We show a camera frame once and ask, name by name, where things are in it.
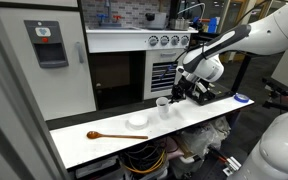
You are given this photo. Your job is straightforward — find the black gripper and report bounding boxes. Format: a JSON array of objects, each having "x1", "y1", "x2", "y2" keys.
[{"x1": 168, "y1": 77, "x2": 194, "y2": 104}]

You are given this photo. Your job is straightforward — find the toy kitchen faucet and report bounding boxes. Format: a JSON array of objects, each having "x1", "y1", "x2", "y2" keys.
[{"x1": 96, "y1": 0, "x2": 124, "y2": 28}]

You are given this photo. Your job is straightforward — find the yellow cable bundle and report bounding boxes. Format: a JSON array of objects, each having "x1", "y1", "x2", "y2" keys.
[{"x1": 122, "y1": 146, "x2": 167, "y2": 175}]

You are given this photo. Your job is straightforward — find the grey fridge door handle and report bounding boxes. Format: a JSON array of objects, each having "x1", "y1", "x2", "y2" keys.
[{"x1": 75, "y1": 40, "x2": 85, "y2": 64}]

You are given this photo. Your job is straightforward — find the grey fridge water dispenser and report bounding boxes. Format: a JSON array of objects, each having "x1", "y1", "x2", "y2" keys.
[{"x1": 23, "y1": 19, "x2": 69, "y2": 69}]

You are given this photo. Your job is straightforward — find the clear plastic bag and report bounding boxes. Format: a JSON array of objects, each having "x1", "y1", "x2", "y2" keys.
[{"x1": 178, "y1": 115, "x2": 232, "y2": 163}]

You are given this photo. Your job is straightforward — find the white cup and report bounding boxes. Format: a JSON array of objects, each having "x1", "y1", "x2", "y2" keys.
[{"x1": 155, "y1": 96, "x2": 171, "y2": 120}]

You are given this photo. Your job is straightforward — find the white toy kitchen stove unit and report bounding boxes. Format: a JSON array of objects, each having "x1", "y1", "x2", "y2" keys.
[{"x1": 85, "y1": 25, "x2": 199, "y2": 111}]

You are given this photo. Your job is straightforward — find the small metal pot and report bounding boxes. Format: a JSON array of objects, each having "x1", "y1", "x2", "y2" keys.
[{"x1": 169, "y1": 17, "x2": 190, "y2": 31}]

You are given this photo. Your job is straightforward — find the white toy fridge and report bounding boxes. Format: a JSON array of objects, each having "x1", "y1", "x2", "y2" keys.
[{"x1": 0, "y1": 0, "x2": 98, "y2": 122}]

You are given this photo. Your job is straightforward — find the grey pot with black handle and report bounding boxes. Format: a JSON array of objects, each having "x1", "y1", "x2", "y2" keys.
[{"x1": 145, "y1": 11, "x2": 169, "y2": 30}]

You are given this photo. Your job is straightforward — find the white curved hose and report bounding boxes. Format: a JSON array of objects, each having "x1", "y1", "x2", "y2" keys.
[{"x1": 176, "y1": 2, "x2": 207, "y2": 20}]

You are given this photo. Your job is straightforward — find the white bowl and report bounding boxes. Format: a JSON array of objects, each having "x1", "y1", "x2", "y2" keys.
[{"x1": 126, "y1": 114, "x2": 150, "y2": 131}]

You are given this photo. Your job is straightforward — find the aluminium bracket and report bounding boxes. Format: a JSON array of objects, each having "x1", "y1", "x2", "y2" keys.
[{"x1": 222, "y1": 156, "x2": 242, "y2": 177}]

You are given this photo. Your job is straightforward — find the black metal rack frame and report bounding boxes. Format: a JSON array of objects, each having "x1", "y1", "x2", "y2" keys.
[{"x1": 181, "y1": 31, "x2": 252, "y2": 107}]

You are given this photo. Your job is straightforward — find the blue tape roll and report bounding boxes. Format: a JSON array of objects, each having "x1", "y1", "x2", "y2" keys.
[{"x1": 233, "y1": 92, "x2": 250, "y2": 104}]

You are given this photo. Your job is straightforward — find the grey stove knob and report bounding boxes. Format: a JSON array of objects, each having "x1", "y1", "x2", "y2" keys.
[
  {"x1": 148, "y1": 35, "x2": 159, "y2": 47},
  {"x1": 159, "y1": 35, "x2": 170, "y2": 47},
  {"x1": 170, "y1": 35, "x2": 180, "y2": 47},
  {"x1": 180, "y1": 35, "x2": 190, "y2": 46}
]

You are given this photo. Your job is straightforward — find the grey frame post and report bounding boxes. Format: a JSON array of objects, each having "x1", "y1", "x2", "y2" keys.
[{"x1": 0, "y1": 0, "x2": 70, "y2": 180}]

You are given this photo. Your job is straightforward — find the brown wooden spoon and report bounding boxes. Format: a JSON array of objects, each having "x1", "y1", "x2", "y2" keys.
[{"x1": 86, "y1": 130, "x2": 149, "y2": 140}]

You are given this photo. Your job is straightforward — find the blue box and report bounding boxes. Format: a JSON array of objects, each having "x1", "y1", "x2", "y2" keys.
[{"x1": 207, "y1": 17, "x2": 219, "y2": 34}]

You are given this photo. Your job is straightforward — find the grey oven door handle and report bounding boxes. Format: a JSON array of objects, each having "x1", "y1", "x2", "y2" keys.
[{"x1": 159, "y1": 51, "x2": 178, "y2": 59}]

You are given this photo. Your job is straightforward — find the black and red bench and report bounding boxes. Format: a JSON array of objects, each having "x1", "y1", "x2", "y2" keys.
[{"x1": 261, "y1": 76, "x2": 288, "y2": 113}]

